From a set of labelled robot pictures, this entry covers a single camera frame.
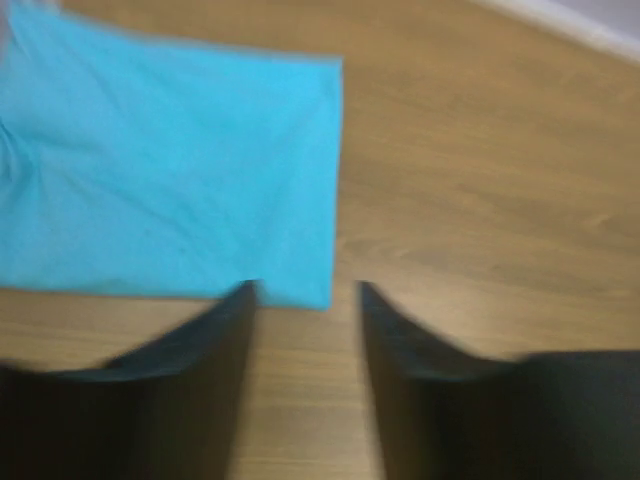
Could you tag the turquoise t shirt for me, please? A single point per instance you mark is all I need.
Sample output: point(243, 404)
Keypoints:
point(135, 165)

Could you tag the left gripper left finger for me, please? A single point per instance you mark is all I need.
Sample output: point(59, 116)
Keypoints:
point(168, 409)

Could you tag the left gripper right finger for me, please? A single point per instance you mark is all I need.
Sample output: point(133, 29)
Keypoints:
point(441, 412)

